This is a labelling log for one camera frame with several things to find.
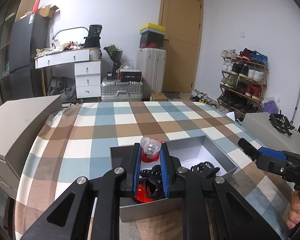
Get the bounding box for clear ring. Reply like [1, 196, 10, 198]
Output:
[139, 137, 163, 159]

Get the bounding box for large black hair claw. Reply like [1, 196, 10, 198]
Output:
[139, 165, 165, 200]

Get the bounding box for black spiral hair tie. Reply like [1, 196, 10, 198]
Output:
[189, 161, 221, 178]

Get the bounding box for red-rimmed white pin badge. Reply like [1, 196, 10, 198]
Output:
[135, 183, 154, 203]

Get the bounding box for red white bead charm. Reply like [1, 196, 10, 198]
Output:
[141, 154, 160, 163]

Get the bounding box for person's right hand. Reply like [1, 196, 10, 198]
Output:
[287, 191, 300, 229]

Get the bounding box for grey open cardboard box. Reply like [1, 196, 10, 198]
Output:
[109, 134, 240, 223]

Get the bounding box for plaid bed cover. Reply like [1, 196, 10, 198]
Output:
[14, 101, 292, 239]

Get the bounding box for silver suitcase lying flat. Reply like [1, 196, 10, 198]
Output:
[101, 78, 143, 102]

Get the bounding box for black red box on suitcase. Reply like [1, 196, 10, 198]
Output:
[119, 69, 142, 82]

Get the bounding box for shoe rack with shoes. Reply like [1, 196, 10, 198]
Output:
[217, 48, 269, 118]

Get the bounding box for white upright suitcase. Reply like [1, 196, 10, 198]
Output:
[136, 48, 166, 99]

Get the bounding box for white drawer unit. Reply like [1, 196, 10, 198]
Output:
[75, 60, 101, 99]

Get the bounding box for black flower bouquet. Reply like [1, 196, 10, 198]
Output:
[104, 44, 123, 72]

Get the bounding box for white vanity desk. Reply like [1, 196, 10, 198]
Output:
[35, 48, 102, 69]

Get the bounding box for black red shoe box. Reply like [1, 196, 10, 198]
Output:
[139, 31, 165, 49]

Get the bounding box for black bag on desk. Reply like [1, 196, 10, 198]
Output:
[84, 24, 102, 48]

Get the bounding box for yellow lid shoe box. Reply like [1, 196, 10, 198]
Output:
[139, 23, 166, 35]

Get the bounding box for beige nightstand left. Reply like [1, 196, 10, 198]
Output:
[0, 95, 62, 199]

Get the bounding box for oval vanity mirror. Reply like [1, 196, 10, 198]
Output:
[51, 27, 89, 48]

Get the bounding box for wooden door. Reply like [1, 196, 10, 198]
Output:
[158, 0, 203, 93]

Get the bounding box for black refrigerator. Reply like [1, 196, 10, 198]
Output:
[9, 13, 49, 100]

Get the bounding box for black straps on nightstand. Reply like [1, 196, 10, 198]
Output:
[268, 113, 296, 137]

